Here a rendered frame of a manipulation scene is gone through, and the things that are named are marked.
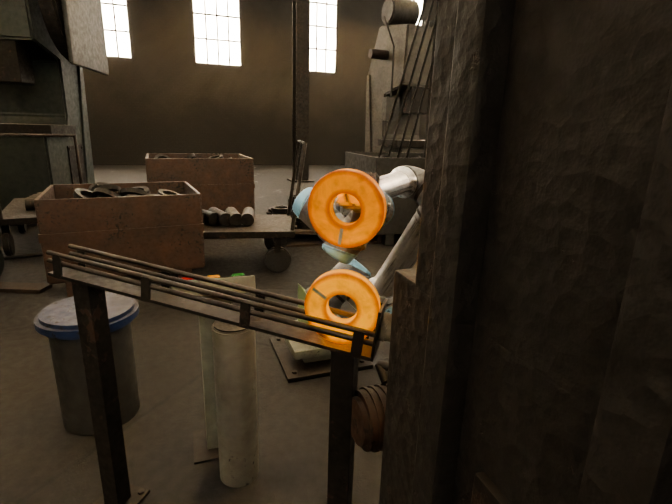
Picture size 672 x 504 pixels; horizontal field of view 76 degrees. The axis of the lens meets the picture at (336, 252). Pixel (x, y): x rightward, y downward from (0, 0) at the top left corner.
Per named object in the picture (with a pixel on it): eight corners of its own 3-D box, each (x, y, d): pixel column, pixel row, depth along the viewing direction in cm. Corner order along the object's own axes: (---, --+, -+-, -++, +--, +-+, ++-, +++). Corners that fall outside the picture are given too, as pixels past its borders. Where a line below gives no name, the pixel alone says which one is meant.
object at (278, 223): (299, 249, 387) (300, 139, 361) (306, 273, 326) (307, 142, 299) (161, 252, 369) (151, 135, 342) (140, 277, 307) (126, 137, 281)
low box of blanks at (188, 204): (191, 255, 362) (186, 176, 344) (207, 283, 300) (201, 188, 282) (62, 267, 323) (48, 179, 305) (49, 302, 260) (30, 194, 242)
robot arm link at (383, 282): (363, 295, 210) (441, 171, 163) (389, 320, 205) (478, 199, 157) (344, 307, 200) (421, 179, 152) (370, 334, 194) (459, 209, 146)
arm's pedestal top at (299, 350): (278, 329, 216) (278, 321, 215) (338, 321, 227) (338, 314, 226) (294, 360, 187) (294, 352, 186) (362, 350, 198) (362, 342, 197)
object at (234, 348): (261, 483, 133) (258, 329, 118) (221, 492, 129) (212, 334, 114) (255, 456, 143) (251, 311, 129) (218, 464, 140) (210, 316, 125)
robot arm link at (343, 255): (323, 243, 124) (350, 210, 122) (351, 269, 120) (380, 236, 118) (309, 239, 115) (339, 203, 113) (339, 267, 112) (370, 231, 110)
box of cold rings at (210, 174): (242, 214, 534) (239, 152, 513) (255, 229, 460) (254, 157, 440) (151, 218, 496) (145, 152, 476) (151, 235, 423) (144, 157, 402)
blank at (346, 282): (349, 359, 89) (351, 351, 92) (395, 306, 84) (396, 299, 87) (289, 313, 89) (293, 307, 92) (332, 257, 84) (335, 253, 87)
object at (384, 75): (346, 196, 703) (353, 1, 625) (409, 193, 752) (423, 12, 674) (392, 212, 578) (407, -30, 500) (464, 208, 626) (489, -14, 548)
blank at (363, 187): (391, 177, 79) (394, 175, 82) (311, 162, 83) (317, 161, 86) (376, 256, 84) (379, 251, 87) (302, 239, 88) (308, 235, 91)
